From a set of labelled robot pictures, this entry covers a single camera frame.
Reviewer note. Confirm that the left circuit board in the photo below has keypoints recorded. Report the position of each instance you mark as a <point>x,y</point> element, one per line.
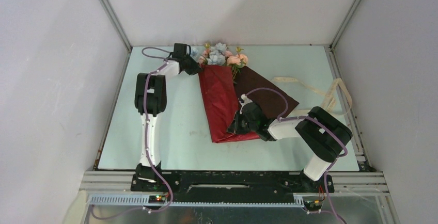
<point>157,199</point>

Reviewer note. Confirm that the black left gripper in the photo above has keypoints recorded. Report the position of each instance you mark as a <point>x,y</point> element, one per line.
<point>195,68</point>

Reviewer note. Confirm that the right circuit board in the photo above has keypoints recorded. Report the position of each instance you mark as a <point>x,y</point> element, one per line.
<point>312,207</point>

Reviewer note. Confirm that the circuit board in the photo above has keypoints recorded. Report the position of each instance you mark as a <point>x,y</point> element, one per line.
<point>312,207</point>
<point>157,199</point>

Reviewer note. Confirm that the peach rose stem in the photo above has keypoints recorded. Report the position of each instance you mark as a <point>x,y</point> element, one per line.
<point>236,61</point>

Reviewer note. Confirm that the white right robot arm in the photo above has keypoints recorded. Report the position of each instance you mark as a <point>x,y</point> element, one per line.
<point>325,135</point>

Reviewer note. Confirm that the red wrapping paper sheet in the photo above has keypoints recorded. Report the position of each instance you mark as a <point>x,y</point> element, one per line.
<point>220,95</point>

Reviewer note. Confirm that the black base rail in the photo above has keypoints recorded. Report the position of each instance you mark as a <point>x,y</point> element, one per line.
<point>235,187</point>

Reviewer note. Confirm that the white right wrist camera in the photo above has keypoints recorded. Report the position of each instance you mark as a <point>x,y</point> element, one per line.
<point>244,100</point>

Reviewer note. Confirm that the pink rose stem with blue bud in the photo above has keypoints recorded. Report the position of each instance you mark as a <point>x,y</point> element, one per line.
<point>194,53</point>

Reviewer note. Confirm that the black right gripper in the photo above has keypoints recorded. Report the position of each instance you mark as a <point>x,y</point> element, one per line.
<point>235,128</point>

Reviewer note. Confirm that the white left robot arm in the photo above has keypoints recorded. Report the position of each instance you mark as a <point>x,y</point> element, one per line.
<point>151,100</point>

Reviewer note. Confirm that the blue flower stem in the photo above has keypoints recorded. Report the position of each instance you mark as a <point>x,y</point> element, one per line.
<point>216,54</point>

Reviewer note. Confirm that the cream ribbon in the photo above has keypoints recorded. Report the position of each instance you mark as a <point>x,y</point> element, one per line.
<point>329,101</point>

